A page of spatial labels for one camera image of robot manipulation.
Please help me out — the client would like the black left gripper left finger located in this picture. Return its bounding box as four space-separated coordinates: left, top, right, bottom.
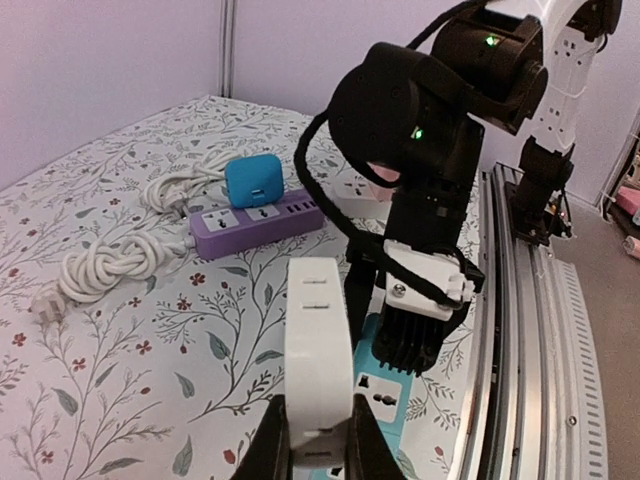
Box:
231 394 293 480

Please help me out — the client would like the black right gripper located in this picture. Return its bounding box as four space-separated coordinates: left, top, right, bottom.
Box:
344 234 485 375

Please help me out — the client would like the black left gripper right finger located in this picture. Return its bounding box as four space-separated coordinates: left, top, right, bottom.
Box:
344 394 406 480

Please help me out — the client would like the teal power strip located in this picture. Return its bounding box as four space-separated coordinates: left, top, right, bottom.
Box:
294 314 412 479

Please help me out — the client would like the white plug adapter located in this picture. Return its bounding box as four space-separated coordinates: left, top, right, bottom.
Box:
284 257 354 469

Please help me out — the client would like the white power strip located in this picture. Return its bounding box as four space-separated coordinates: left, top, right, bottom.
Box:
331 173 394 221

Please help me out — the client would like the blue plug adapter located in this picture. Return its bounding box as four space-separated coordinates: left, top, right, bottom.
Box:
224 154 284 209

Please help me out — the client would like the light pink cube socket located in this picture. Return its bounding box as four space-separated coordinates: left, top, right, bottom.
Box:
365 163 400 202

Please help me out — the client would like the purple power strip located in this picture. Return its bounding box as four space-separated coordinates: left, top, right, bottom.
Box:
189 189 324 260

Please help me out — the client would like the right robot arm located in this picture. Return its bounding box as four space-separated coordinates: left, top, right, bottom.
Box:
293 1 622 375

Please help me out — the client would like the floral patterned table mat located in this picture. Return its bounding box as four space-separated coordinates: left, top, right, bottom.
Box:
0 94 489 480

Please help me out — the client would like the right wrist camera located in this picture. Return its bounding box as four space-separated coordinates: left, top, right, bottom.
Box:
384 240 482 323

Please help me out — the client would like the aluminium front rail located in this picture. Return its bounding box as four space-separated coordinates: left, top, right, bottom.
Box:
449 164 609 479

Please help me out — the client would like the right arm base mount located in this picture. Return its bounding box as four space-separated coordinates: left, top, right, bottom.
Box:
504 181 573 246

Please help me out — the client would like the white coiled cable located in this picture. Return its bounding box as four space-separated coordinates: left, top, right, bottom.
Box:
30 232 196 326

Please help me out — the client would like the white bundled cable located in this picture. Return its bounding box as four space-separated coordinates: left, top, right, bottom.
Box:
139 149 241 216

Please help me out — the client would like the right aluminium frame post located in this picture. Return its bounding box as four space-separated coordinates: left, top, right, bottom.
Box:
219 0 237 98

